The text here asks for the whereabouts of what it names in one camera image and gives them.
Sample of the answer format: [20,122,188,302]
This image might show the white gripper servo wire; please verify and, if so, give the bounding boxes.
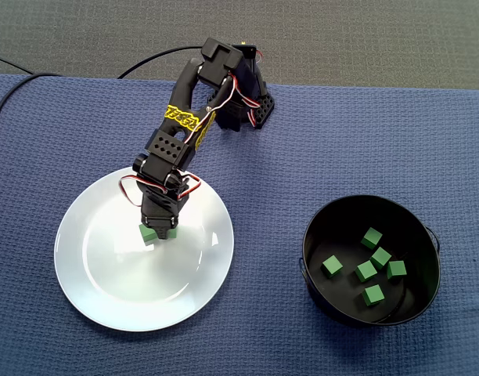
[119,173,203,208]

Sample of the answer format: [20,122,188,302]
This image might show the blue woven table cloth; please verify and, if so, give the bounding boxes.
[0,73,479,376]

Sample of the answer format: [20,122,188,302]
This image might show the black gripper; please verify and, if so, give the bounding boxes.
[139,183,190,241]

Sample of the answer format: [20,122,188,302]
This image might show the thick black cable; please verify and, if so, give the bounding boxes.
[0,45,204,136]

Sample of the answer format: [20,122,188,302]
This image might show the thin black floor cable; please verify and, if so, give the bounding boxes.
[0,54,35,75]

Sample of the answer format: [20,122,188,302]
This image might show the white round plate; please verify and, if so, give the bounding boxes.
[53,163,236,333]

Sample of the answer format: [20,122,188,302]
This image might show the black round container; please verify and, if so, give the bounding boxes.
[300,194,442,328]

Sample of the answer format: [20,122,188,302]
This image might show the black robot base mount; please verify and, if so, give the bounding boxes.
[214,42,276,132]

